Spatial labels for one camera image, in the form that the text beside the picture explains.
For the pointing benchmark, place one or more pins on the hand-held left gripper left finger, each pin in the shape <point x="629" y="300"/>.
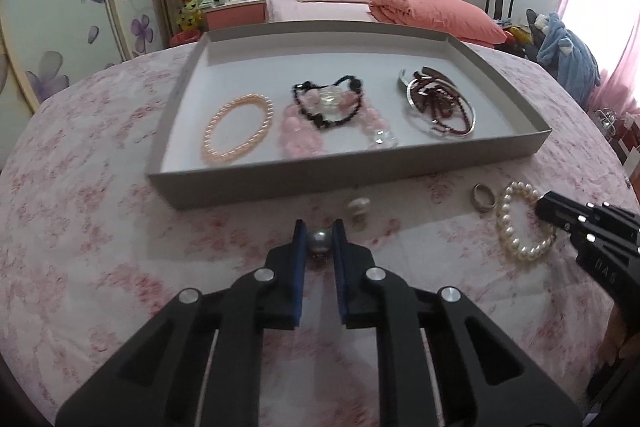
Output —
<point x="299" y="272"/>

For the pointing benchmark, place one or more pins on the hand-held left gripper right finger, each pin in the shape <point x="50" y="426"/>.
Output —
<point x="341" y="272"/>

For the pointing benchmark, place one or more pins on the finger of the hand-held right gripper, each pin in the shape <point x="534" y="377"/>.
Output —
<point x="590" y="213"/>
<point x="570" y="227"/>

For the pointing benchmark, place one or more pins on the thin silver bangle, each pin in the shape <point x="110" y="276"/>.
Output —
<point x="467" y="127"/>

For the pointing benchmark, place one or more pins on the grey cardboard tray box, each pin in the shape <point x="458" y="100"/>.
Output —
<point x="250" y="82"/>

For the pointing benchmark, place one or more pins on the wide silver cuff bangle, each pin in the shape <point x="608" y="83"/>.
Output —
<point x="402" y="79"/>

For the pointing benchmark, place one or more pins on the person's right hand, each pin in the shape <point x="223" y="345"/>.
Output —
<point x="619" y="332"/>

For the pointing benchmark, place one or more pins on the blue plush garment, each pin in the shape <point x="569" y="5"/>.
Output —
<point x="570" y="62"/>

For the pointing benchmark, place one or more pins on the black office chair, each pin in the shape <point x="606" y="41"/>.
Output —
<point x="534" y="32"/>

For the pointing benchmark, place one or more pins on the pink curtain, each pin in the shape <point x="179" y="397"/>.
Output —
<point x="615" y="7"/>

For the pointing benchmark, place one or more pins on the dark wooden chair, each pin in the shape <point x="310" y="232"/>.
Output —
<point x="500" y="2"/>

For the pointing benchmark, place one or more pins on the salmon folded quilt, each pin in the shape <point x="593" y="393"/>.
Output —
<point x="435" y="14"/>

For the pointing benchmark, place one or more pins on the red bin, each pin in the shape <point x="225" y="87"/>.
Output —
<point x="185" y="39"/>

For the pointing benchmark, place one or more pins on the bed with pink sheet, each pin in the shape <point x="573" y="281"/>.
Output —
<point x="320" y="9"/>

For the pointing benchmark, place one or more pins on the pink white nightstand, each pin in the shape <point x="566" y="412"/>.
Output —
<point x="232" y="14"/>

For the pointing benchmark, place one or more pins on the yellow plush toy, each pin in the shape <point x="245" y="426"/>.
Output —
<point x="189" y="14"/>

